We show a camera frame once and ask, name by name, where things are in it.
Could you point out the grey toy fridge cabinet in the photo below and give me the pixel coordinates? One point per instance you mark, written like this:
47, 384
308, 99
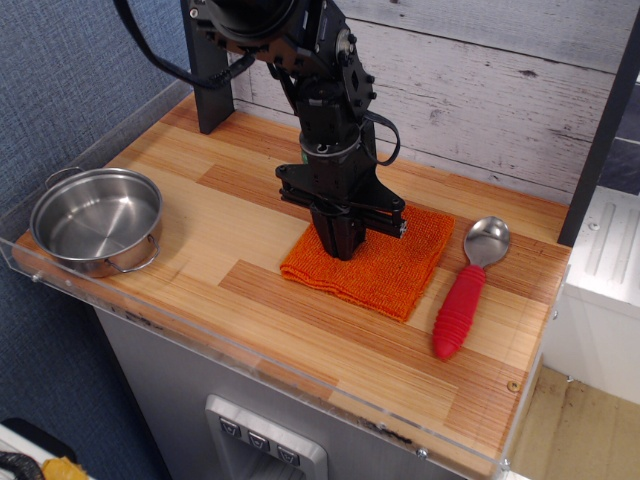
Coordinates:
171, 382

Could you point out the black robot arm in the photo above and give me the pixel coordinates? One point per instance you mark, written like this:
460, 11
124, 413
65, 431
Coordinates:
309, 48

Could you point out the orange towel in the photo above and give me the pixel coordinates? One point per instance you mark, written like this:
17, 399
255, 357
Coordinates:
386, 275

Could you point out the white toy sink unit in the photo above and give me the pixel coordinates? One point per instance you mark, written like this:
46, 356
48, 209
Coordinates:
593, 336

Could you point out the silver dispenser button panel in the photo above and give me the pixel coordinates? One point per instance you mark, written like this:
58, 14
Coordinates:
250, 446

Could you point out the clear acrylic guard rail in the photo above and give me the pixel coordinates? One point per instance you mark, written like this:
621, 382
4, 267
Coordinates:
216, 287

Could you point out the red handled metal spoon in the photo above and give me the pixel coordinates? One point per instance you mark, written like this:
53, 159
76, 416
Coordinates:
485, 244

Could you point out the stainless steel pot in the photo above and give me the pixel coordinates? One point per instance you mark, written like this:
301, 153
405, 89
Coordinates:
99, 222

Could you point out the yellow object bottom left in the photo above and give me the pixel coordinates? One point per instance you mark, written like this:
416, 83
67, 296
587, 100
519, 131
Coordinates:
63, 469

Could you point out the dark right vertical post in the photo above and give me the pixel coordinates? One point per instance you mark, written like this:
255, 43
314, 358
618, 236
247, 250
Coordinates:
612, 114

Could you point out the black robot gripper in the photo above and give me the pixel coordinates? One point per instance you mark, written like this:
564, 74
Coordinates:
345, 182

